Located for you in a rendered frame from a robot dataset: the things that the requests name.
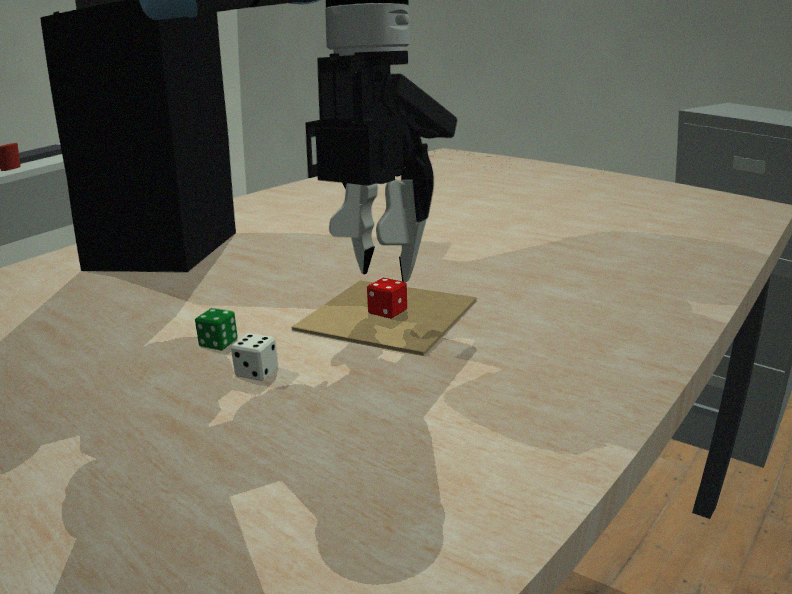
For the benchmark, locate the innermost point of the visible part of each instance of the tan flat mat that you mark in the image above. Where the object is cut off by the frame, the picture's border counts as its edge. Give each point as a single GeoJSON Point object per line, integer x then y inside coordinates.
{"type": "Point", "coordinates": [429, 315]}

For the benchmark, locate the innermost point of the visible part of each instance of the red die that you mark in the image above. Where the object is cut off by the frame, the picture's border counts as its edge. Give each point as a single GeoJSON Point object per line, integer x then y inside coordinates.
{"type": "Point", "coordinates": [387, 297]}

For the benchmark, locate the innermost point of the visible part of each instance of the green die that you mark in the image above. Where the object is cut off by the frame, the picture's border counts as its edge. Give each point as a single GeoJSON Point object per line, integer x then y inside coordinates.
{"type": "Point", "coordinates": [216, 329]}

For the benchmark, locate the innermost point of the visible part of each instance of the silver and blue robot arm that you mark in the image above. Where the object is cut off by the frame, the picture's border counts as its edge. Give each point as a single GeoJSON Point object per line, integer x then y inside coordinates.
{"type": "Point", "coordinates": [372, 26]}

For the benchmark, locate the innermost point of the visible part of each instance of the white die with black pips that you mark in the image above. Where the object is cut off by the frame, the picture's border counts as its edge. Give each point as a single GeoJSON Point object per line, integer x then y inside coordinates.
{"type": "Point", "coordinates": [254, 356]}

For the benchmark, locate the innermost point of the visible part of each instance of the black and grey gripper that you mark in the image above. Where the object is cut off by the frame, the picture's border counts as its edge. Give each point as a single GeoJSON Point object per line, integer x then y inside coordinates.
{"type": "Point", "coordinates": [371, 149]}

